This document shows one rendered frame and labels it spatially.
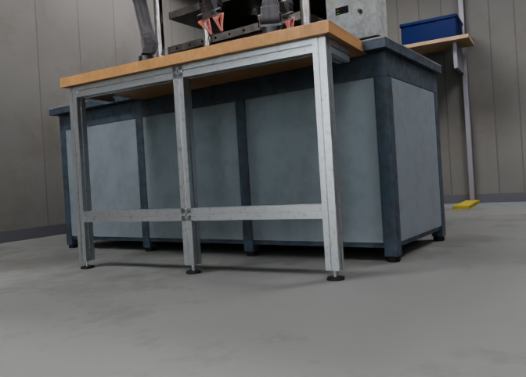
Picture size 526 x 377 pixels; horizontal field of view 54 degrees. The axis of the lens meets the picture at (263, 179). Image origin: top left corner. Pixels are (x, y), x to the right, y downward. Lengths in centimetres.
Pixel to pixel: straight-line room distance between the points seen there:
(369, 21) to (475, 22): 230
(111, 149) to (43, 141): 142
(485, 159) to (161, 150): 325
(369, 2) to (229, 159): 126
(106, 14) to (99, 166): 223
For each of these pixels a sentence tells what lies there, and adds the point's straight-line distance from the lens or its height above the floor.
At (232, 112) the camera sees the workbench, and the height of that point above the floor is 63.
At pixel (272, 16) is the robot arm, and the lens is 194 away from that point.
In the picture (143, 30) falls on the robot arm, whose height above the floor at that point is 97.
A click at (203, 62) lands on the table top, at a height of 75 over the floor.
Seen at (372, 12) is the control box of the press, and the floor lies 120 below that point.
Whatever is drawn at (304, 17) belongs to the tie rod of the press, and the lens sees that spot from 303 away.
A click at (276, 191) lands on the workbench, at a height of 27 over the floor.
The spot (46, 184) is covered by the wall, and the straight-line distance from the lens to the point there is 416.
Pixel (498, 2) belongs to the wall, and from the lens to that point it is 518.
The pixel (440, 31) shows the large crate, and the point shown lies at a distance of 471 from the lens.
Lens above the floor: 33
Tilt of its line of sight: level
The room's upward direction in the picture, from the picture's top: 3 degrees counter-clockwise
